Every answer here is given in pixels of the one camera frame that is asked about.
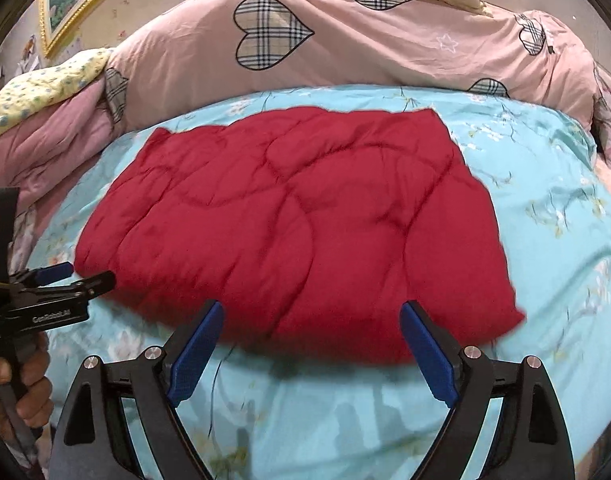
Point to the pink quilted blanket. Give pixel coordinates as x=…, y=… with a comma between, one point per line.
x=50, y=135

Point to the yellow dotted blanket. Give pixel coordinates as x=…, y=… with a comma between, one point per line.
x=45, y=85

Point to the red puffer jacket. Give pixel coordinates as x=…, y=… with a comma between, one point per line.
x=285, y=235

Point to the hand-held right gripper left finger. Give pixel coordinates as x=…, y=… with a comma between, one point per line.
x=195, y=355

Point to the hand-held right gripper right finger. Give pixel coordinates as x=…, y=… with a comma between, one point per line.
x=428, y=355

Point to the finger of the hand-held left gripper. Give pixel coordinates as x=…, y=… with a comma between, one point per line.
x=92, y=282
x=55, y=272

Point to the pink floral cloth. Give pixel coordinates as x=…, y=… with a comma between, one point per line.
x=610, y=110

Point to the pink duvet with plaid hearts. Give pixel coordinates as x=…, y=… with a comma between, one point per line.
x=385, y=50

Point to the person's left hand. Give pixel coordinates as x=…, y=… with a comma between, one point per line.
x=35, y=390

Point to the light blue floral bed sheet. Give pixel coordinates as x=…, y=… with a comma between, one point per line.
x=545, y=240

